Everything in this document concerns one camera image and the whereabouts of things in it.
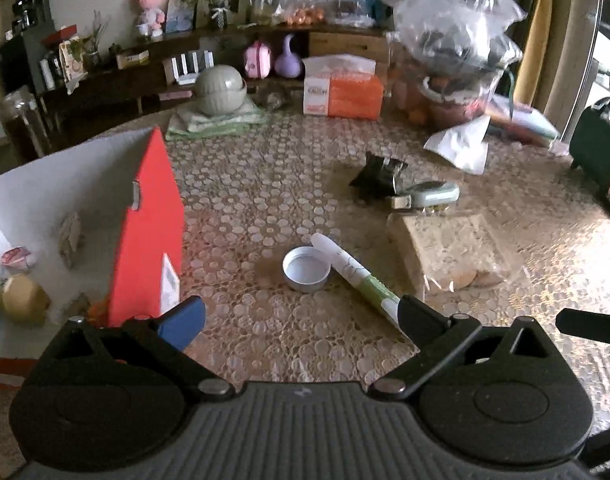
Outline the orange snack packet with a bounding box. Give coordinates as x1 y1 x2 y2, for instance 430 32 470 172
85 298 109 328

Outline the bagged sliced bread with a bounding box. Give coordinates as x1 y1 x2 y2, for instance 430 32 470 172
386 212 527 300

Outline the white green tube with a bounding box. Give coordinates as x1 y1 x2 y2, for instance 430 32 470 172
311 233 401 327

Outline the light blue case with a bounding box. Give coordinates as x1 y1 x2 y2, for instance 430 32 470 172
389 181 460 210

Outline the yellow round plush toy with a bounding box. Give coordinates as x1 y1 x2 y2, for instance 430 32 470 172
0 274 51 325

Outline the black foil snack packet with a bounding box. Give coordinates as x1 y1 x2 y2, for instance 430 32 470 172
349 152 408 202

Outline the pink small packet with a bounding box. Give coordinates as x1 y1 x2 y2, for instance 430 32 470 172
0 246 37 271

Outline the lace tablecloth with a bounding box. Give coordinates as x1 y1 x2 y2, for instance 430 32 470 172
0 94 610 441

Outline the red cardboard box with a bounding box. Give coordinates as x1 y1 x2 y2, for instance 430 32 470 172
0 128 185 359

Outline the round metal tin lid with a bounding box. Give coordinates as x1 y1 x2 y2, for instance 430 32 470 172
281 246 331 294

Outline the white paper bag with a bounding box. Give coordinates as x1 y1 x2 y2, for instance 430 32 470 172
423 115 490 176

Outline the green folded cloth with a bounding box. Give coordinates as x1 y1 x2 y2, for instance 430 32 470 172
165 96 267 141

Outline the stack of coloured folders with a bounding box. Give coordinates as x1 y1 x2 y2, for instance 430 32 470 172
485 94 559 148

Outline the grey green round pot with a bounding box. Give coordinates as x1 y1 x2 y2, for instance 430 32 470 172
193 65 247 116

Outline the white wifi router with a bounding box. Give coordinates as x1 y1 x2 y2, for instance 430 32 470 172
167 50 214 86

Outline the dark glass jar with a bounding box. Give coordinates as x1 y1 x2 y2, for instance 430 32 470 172
0 86 51 164

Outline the orange tissue box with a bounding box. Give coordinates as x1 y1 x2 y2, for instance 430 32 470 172
303 54 384 120

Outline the pink small case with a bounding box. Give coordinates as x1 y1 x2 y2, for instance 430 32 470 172
243 40 273 79

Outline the wooden tv cabinet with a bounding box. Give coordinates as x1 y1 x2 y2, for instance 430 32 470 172
40 24 390 139

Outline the purple gourd toy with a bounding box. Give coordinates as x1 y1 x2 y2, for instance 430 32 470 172
275 34 302 79

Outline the pink plush pig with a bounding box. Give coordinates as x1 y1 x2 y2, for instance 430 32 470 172
134 0 165 38

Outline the large clear plastic bag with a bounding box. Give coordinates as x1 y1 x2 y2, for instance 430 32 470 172
379 0 528 86

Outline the photo frame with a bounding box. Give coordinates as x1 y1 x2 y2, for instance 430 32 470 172
194 0 250 30

